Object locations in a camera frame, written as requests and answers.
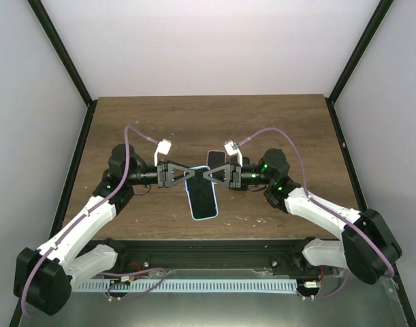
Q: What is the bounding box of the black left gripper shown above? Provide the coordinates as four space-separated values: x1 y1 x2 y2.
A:
127 160 195 189

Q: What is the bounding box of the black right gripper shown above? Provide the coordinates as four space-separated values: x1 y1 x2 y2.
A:
204 162 272 189

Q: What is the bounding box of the pink phone case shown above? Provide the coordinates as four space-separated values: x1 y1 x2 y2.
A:
205 150 227 168

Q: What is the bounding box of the black phone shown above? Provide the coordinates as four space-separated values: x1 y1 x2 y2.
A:
229 155 250 165

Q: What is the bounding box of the light blue phone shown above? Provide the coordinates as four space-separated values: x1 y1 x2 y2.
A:
183 166 219 221

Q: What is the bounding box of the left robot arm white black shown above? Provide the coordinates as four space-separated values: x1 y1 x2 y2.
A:
14 144 195 316

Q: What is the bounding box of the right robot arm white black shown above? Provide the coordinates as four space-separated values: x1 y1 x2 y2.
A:
203 149 402 285

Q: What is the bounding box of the light blue slotted strip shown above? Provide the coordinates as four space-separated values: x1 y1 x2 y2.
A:
75 279 298 294

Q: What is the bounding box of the metal front plate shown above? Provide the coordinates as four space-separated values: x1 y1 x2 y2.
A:
18 277 408 326

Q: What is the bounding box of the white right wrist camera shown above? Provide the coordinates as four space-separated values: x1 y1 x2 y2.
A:
224 140 243 166

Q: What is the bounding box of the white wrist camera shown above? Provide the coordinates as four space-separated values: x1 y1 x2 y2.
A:
224 140 243 166
154 139 172 166

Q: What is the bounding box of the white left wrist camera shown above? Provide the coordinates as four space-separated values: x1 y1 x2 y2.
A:
154 139 172 166

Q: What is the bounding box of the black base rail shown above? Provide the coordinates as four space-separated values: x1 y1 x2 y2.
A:
81 239 323 278

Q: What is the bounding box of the black frame post left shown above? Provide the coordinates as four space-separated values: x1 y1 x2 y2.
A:
27 0 93 107

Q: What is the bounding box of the black frame post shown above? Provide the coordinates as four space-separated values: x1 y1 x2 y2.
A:
27 0 93 107
325 0 394 105

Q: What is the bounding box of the black frame post right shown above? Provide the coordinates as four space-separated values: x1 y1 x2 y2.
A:
325 0 394 105

